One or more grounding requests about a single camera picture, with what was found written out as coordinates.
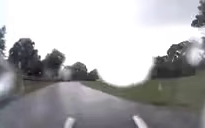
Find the row of trees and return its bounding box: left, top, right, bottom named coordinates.
left=0, top=24, right=103, bottom=82

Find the group of trees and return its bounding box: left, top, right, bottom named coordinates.
left=149, top=0, right=205, bottom=81

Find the pale marker post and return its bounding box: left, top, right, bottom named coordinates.
left=157, top=81, right=164, bottom=92

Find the grey asphalt road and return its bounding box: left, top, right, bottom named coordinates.
left=0, top=80, right=204, bottom=128

